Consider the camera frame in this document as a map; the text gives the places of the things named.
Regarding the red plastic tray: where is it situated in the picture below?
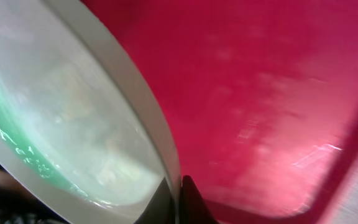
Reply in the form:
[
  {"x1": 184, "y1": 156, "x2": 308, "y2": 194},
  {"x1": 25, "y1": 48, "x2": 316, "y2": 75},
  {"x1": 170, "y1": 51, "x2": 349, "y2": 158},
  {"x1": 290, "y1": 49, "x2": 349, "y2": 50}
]
[{"x1": 86, "y1": 0, "x2": 358, "y2": 223}]

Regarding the white plate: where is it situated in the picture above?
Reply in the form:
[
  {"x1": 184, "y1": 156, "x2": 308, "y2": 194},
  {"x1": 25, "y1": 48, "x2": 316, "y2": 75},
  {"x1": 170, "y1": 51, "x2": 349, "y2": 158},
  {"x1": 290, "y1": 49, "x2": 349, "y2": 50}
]
[{"x1": 0, "y1": 0, "x2": 181, "y2": 223}]

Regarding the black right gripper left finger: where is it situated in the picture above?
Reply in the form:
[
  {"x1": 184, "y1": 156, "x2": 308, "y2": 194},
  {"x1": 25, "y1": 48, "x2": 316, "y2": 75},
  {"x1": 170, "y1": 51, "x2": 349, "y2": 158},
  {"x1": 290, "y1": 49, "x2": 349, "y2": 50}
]
[{"x1": 135, "y1": 179, "x2": 175, "y2": 224}]

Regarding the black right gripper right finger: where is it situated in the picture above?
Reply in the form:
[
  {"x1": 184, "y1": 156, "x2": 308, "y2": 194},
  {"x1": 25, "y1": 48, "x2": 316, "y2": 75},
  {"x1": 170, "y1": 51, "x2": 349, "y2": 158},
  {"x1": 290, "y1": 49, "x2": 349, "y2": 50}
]
[{"x1": 179, "y1": 175, "x2": 219, "y2": 224}]

